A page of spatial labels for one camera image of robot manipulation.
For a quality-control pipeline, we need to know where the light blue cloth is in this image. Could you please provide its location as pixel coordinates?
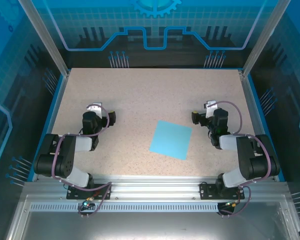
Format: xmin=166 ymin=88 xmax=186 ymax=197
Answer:
xmin=149 ymin=120 xmax=193 ymax=161

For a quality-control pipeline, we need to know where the grey metal panel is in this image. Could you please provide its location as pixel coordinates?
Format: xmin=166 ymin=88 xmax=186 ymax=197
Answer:
xmin=4 ymin=194 xmax=300 ymax=240

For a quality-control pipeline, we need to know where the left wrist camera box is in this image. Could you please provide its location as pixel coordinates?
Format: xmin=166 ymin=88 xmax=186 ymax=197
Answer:
xmin=86 ymin=101 xmax=103 ymax=118

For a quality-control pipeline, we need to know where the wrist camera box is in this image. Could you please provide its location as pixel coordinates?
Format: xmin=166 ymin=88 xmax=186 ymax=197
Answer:
xmin=203 ymin=99 xmax=219 ymax=118
xmin=86 ymin=101 xmax=103 ymax=118

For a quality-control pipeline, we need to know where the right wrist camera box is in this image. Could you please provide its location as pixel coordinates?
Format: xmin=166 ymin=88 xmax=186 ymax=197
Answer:
xmin=203 ymin=99 xmax=219 ymax=118

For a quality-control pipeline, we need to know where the side rail with blue edge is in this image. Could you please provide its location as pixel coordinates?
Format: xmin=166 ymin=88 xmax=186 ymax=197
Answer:
xmin=26 ymin=69 xmax=71 ymax=182
xmin=238 ymin=69 xmax=287 ymax=182

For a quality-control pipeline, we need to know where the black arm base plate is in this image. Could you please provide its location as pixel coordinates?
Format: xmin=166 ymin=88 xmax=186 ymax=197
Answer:
xmin=199 ymin=181 xmax=246 ymax=200
xmin=66 ymin=183 xmax=113 ymax=200

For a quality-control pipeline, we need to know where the aluminium front rail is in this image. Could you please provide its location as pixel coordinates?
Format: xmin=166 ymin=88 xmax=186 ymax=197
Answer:
xmin=23 ymin=174 xmax=291 ymax=201

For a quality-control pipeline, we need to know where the cable connector with green light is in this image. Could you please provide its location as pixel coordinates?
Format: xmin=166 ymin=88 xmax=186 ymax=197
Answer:
xmin=81 ymin=197 xmax=96 ymax=210
xmin=223 ymin=198 xmax=241 ymax=208

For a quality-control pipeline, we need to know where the aluminium frame post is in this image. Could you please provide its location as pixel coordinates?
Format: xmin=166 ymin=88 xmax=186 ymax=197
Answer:
xmin=17 ymin=0 xmax=71 ymax=77
xmin=241 ymin=0 xmax=293 ymax=77

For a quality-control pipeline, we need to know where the slotted aluminium cable duct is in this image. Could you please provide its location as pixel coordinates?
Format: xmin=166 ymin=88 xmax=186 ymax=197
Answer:
xmin=29 ymin=203 xmax=241 ymax=213

